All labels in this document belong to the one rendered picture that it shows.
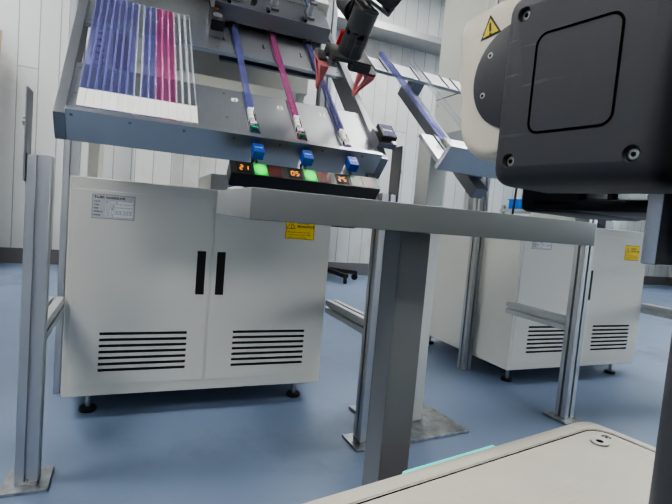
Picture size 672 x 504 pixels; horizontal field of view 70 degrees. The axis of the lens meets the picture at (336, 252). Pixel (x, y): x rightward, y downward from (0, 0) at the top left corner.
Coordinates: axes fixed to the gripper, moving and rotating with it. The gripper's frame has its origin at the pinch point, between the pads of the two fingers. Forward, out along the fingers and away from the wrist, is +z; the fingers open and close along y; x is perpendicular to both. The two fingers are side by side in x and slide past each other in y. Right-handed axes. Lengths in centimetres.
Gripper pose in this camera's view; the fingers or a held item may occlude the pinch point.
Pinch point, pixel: (335, 88)
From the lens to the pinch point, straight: 123.3
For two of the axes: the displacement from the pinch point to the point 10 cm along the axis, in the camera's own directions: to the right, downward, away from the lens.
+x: 2.3, 7.4, -6.3
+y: -9.1, -0.6, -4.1
